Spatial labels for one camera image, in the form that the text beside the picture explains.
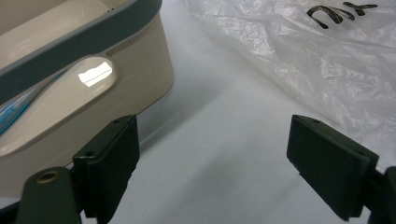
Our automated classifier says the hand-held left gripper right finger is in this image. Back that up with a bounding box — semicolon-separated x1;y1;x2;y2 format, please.
286;114;380;221

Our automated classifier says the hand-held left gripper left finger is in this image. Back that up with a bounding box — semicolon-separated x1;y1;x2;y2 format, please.
73;114;141;224

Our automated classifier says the beige basket with grey rim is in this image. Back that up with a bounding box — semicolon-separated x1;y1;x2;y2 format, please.
0;0;175;199

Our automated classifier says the clear printed plastic bag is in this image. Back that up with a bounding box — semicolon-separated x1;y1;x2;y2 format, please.
183;0;396;172

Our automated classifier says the blue toothbrush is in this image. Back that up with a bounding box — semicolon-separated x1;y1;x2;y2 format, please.
0;71;68;136

